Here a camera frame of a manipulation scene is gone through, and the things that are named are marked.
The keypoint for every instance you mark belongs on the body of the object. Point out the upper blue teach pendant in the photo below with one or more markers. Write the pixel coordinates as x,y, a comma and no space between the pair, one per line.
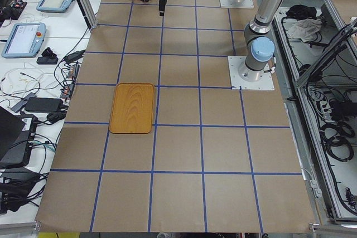
53,6

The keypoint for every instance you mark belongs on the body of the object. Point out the lower blue teach pendant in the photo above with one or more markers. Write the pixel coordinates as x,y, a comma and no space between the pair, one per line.
25,40

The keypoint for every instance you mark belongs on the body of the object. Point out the black power brick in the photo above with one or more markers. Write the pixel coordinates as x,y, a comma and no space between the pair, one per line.
43,105

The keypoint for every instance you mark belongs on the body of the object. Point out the black crumpled cloth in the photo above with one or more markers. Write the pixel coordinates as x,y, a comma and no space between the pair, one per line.
301,12

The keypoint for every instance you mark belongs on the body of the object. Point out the black laptop computer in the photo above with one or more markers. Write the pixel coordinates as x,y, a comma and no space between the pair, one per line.
17,132

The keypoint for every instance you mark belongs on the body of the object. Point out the black electronics box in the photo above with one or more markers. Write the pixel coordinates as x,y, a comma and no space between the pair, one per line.
16,187

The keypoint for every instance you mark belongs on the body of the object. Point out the blue teach pendant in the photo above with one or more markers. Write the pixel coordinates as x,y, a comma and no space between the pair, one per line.
53,6
25,40

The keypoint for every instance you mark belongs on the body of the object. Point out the wooden rectangular tray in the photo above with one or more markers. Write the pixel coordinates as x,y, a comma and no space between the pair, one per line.
132,109

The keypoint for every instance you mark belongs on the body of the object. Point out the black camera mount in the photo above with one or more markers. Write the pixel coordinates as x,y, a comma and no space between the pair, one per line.
48,57

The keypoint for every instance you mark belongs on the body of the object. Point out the white crumpled cloth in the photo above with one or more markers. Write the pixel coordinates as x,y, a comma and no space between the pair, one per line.
305,30

